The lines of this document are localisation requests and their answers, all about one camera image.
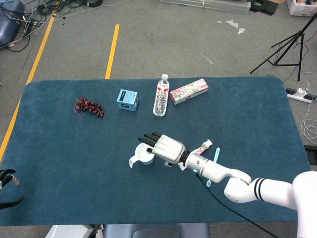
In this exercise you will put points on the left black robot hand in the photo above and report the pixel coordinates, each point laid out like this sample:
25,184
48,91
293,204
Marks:
7,171

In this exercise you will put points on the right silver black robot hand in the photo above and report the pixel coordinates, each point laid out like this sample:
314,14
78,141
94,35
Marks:
168,150

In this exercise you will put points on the floral toothpaste tube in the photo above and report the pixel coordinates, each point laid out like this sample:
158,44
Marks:
204,146

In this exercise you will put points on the light blue toothbrush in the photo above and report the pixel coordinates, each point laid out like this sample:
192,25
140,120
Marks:
216,153

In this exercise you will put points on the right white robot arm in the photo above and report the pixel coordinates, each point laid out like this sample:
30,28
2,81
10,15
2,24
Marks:
218,171

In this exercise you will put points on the floral pink box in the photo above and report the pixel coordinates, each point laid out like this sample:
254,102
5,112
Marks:
188,91

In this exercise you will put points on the light blue speaker box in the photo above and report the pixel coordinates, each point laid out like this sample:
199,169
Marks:
126,99

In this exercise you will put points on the white panel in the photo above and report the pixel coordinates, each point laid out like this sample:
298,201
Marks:
69,231

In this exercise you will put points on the clear plastic water bottle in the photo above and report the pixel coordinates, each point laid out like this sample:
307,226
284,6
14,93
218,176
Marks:
161,104

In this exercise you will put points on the blue table mat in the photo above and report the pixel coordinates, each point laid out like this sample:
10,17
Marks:
74,161

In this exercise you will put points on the red grape bunch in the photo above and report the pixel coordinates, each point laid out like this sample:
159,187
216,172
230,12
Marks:
89,106

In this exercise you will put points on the white power strip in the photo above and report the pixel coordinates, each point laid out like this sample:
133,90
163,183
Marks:
294,95

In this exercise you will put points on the black floor plate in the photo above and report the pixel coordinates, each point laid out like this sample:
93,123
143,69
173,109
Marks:
312,148

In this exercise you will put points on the blue grey machine base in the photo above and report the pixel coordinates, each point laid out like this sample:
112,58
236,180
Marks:
7,27

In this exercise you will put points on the black tripod stand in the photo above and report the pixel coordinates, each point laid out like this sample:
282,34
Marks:
301,37

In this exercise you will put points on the white plastic basket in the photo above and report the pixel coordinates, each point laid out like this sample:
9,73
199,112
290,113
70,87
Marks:
294,10

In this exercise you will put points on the aluminium profile rail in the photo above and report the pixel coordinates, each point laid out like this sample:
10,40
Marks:
223,6

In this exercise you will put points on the black metal bracket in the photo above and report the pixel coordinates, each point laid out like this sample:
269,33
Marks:
265,8

